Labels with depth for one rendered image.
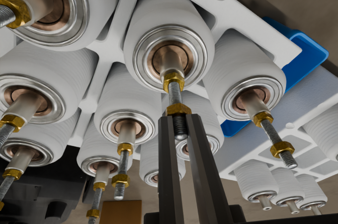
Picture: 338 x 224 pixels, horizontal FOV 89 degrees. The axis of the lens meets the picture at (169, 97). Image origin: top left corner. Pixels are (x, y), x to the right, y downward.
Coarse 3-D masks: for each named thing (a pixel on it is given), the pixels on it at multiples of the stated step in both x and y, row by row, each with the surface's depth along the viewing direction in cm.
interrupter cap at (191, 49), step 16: (160, 32) 15; (176, 32) 15; (192, 32) 15; (144, 48) 16; (160, 48) 17; (176, 48) 17; (192, 48) 16; (144, 64) 17; (192, 64) 18; (144, 80) 18; (192, 80) 19
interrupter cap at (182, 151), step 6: (210, 138) 27; (216, 138) 27; (180, 144) 27; (186, 144) 27; (210, 144) 28; (216, 144) 28; (180, 150) 28; (186, 150) 29; (216, 150) 29; (180, 156) 29; (186, 156) 29
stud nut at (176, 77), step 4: (172, 72) 14; (176, 72) 14; (164, 76) 14; (168, 76) 14; (172, 76) 14; (176, 76) 14; (180, 76) 15; (164, 80) 14; (168, 80) 14; (172, 80) 14; (176, 80) 14; (180, 80) 14; (184, 80) 15; (164, 84) 14; (168, 84) 14; (180, 84) 14; (184, 84) 14; (164, 88) 14; (180, 88) 15
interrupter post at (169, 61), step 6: (168, 54) 16; (174, 54) 17; (162, 60) 16; (168, 60) 16; (174, 60) 16; (180, 60) 16; (162, 66) 16; (168, 66) 15; (174, 66) 15; (180, 66) 15; (162, 72) 15; (168, 72) 15; (180, 72) 15; (162, 78) 15
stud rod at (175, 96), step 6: (174, 84) 14; (168, 90) 14; (174, 90) 13; (180, 90) 14; (174, 96) 13; (180, 96) 13; (174, 102) 12; (180, 102) 12; (174, 120) 11; (180, 120) 11; (174, 126) 11; (180, 126) 11; (186, 126) 11; (174, 132) 11; (180, 132) 10; (186, 132) 10; (180, 138) 11; (186, 138) 11
